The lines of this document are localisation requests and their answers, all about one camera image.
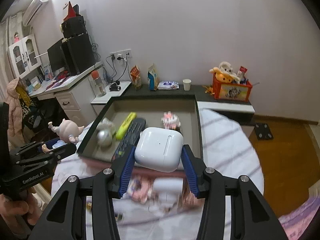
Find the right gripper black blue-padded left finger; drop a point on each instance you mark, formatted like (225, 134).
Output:
(65, 215)

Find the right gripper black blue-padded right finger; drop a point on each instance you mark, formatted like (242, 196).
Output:
(251, 215)

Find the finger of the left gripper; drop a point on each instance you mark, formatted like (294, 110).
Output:
(56, 154)
(32, 149)

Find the pink-haired doll figurine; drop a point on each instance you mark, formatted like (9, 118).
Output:
(67, 132)

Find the pink block house figure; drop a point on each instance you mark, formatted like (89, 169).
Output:
(140, 189)

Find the white travel plug adapter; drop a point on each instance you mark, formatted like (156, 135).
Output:
(166, 192)

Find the white earbuds case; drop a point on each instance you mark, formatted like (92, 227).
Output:
(159, 149)

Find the pink white block cat figure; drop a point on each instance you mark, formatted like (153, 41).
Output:
(171, 121)

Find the rose gold perfume bottle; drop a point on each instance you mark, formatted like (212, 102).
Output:
(187, 198)

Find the person's left hand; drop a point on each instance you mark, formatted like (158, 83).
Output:
(11, 210)

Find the pink jacket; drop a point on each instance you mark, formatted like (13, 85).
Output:
(15, 92)

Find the pink floral bedding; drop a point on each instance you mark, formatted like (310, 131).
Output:
(297, 222)

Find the silver ball ornament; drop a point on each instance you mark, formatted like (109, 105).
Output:
(104, 138)

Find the white desk with drawers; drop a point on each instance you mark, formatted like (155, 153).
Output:
(74, 95)

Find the pink tray box black rim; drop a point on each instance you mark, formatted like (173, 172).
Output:
(149, 112)

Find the black remote control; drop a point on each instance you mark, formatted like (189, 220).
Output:
(131, 137)

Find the yellow highlighter marker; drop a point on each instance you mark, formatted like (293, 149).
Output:
(124, 126)

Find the red-capped water bottle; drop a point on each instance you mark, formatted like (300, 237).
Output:
(99, 86)

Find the black bathroom scale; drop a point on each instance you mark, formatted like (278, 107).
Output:
(262, 131)

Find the white striped quilt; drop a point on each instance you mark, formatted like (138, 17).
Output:
(225, 148)

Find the black computer monitor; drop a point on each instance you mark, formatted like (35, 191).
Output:
(56, 56)

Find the white glass door cabinet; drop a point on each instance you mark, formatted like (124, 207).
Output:
(25, 56)

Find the black computer tower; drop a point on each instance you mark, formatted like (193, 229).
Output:
(78, 54)

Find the orange snack bag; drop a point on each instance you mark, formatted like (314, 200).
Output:
(136, 77)

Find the blue white snack bag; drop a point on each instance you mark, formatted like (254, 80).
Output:
(153, 79)

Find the black box on tower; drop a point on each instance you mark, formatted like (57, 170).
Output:
(73, 27)

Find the wet wipes pack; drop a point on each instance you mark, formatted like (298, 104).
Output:
(168, 85)

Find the orange toy storage box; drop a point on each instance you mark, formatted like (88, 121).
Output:
(231, 91)

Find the black white low shelf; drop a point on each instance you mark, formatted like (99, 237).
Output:
(241, 112)

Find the red flag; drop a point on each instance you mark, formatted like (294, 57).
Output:
(70, 12)

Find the white air conditioner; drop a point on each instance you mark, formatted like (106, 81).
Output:
(33, 10)

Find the white paper cup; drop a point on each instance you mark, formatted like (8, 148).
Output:
(186, 84)

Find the white yellow plush toys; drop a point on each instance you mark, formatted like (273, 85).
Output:
(224, 73)

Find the white wall power strip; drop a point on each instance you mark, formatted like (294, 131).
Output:
(122, 54)

